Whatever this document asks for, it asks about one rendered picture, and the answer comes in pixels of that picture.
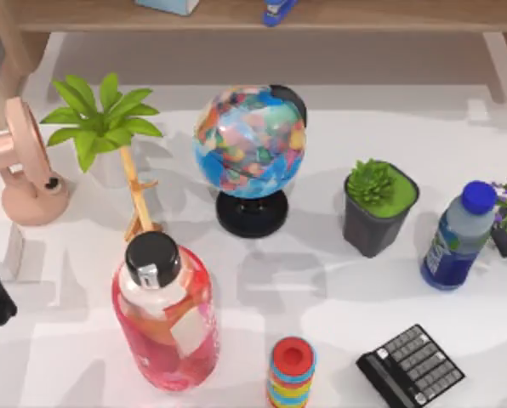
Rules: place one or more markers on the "colourful globe on black base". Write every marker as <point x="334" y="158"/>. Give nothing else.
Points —
<point x="249" y="140"/>

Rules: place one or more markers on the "small wooden tree stand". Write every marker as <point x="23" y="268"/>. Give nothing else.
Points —
<point x="136" y="200"/>

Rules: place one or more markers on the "green succulent in black pot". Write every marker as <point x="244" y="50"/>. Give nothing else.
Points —
<point x="377" y="208"/>

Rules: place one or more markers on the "red bottle with black cap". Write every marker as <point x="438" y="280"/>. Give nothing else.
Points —
<point x="164" y="314"/>

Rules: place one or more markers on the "wooden shelf unit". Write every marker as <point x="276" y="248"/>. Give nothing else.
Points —
<point x="279" y="42"/>

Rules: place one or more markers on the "stack of coloured rings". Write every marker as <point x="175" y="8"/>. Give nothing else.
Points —
<point x="292" y="374"/>

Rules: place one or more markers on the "green leafy potted plant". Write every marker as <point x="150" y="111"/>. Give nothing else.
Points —
<point x="98" y="121"/>

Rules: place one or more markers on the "blue stapler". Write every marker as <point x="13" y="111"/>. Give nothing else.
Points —
<point x="277" y="9"/>

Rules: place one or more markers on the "blue bottle with blue cap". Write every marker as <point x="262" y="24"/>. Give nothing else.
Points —
<point x="455" y="246"/>

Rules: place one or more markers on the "light blue box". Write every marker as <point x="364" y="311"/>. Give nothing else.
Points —
<point x="168" y="5"/>

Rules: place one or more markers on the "black calculator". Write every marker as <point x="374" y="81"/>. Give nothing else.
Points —
<point x="411" y="367"/>

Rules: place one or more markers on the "pink desk lamp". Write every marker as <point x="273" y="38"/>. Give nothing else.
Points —
<point x="26" y="144"/>

